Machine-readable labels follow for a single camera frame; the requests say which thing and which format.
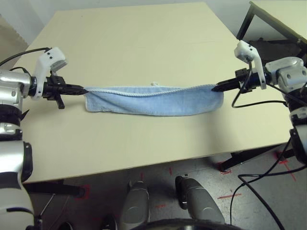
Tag beige curtain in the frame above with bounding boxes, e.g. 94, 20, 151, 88
0, 14, 29, 65

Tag grey robot left leg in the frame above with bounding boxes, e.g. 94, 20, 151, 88
119, 181, 151, 230

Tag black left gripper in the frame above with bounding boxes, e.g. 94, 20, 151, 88
43, 76, 87, 110

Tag long red tape line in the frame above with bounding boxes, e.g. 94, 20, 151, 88
217, 193, 242, 199

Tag side table with black frame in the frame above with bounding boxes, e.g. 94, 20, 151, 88
236, 1, 307, 58

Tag grey robot leg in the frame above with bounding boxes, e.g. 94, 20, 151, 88
175, 176, 226, 226
119, 181, 151, 230

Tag thin black cable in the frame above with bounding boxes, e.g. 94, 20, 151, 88
229, 183, 246, 226

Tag thin white floor wire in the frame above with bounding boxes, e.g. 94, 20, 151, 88
40, 193, 68, 216

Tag short black arm cable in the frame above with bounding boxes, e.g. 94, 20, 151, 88
9, 67, 32, 77

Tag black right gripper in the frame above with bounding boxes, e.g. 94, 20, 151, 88
211, 68, 261, 93

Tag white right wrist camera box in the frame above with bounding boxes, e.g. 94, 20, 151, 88
234, 40, 266, 90

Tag grey robot right leg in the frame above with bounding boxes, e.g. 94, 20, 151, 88
175, 176, 226, 226

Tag black table base bar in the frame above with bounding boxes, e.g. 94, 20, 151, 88
219, 145, 279, 171
23, 181, 86, 198
277, 143, 298, 160

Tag blue terry towel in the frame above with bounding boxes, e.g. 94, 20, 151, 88
84, 80, 224, 117

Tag black left camera cable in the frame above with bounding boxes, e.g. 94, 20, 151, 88
0, 47, 51, 67

